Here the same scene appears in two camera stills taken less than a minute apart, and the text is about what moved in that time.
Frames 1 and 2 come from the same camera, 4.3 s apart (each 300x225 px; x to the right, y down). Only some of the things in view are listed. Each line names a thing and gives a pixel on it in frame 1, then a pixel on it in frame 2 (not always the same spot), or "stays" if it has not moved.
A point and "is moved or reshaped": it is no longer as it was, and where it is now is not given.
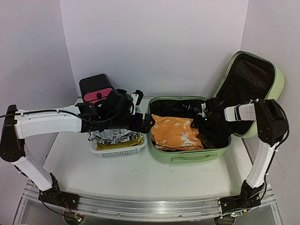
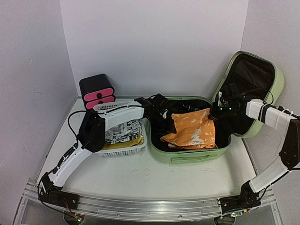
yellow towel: (136, 142) stays
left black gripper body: (120, 123) -> (161, 125)
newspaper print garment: (111, 136) stays
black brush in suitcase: (189, 107) stays
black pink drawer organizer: (95, 88) stays
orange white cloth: (174, 133) is moved or reshaped
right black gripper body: (202, 131) -> (215, 115)
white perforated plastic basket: (127, 152) stays
